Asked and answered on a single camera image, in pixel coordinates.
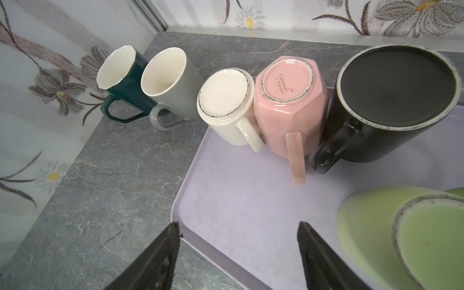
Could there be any lilac plastic tray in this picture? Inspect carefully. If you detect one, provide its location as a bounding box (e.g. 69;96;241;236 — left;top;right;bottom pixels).
171;106;464;290

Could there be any white ceramic mug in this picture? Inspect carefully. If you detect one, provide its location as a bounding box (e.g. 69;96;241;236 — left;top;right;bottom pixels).
197;68;264;152

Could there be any pink ceramic mug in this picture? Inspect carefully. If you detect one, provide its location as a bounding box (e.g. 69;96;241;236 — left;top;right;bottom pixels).
254;56;329;185

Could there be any light green ceramic mug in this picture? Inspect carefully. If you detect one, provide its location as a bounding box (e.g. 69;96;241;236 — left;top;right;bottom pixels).
337;187;464;290

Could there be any dark green ceramic mug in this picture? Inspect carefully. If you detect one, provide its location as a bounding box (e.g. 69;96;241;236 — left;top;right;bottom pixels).
96;45;157;123

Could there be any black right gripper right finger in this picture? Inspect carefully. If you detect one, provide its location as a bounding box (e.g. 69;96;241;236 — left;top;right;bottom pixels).
297;221;370;290

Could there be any black ceramic mug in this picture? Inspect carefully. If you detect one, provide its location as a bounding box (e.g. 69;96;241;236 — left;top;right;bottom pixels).
312;43;462;174

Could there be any grey ceramic mug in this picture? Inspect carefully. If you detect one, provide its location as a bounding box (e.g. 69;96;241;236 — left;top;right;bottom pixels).
140;47;204;131

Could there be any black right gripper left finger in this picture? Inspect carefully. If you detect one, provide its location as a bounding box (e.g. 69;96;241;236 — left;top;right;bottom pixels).
106;222;180;290

